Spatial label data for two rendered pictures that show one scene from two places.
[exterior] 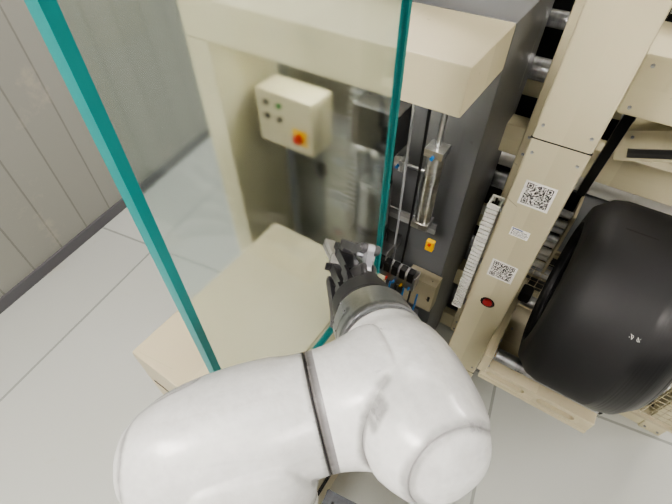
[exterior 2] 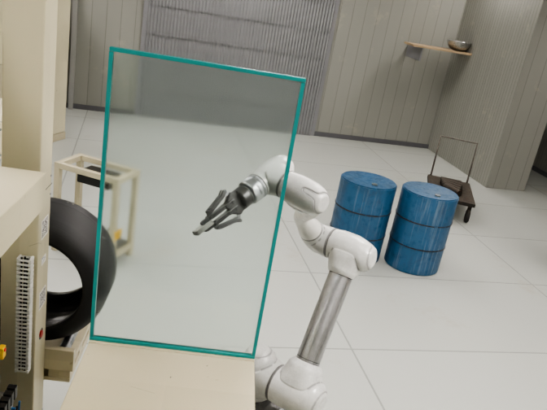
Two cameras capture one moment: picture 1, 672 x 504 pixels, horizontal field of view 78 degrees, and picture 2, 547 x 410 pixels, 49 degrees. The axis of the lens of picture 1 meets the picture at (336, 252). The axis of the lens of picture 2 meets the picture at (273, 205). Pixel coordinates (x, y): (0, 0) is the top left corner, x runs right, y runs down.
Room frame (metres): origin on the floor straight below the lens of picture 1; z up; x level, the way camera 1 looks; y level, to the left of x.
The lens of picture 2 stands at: (1.40, 1.50, 2.46)
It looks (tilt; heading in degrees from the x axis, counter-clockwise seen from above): 20 degrees down; 230
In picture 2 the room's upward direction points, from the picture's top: 10 degrees clockwise
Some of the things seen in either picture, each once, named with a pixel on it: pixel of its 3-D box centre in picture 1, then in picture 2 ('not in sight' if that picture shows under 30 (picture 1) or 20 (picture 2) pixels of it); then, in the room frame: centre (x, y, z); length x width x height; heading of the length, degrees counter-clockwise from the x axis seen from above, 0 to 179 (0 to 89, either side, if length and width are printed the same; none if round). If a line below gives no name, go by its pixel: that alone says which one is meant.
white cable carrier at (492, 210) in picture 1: (476, 258); (24, 315); (0.86, -0.44, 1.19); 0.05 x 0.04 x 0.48; 146
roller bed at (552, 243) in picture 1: (537, 226); not in sight; (1.15, -0.78, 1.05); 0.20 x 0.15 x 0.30; 56
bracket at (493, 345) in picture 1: (504, 321); (24, 354); (0.81, -0.61, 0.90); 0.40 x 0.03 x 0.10; 146
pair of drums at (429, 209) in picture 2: not in sight; (390, 222); (-3.10, -2.10, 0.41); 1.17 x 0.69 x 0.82; 154
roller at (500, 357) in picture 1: (545, 379); (72, 333); (0.60, -0.68, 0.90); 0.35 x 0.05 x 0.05; 56
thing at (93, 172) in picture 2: not in sight; (95, 210); (-0.43, -3.06, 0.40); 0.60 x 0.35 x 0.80; 126
